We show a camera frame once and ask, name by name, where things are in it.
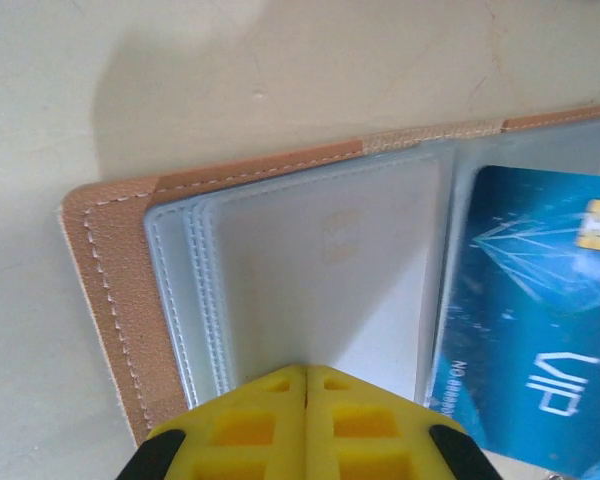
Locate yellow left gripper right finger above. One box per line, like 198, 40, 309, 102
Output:
304, 364, 497, 480

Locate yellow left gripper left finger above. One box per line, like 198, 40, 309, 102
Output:
114, 364, 309, 480

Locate white chip card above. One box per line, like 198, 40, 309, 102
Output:
214, 155, 441, 401

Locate blue VIP card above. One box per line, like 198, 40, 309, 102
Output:
426, 164, 600, 470

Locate tan leather card holder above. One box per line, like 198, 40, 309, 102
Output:
59, 102, 600, 449

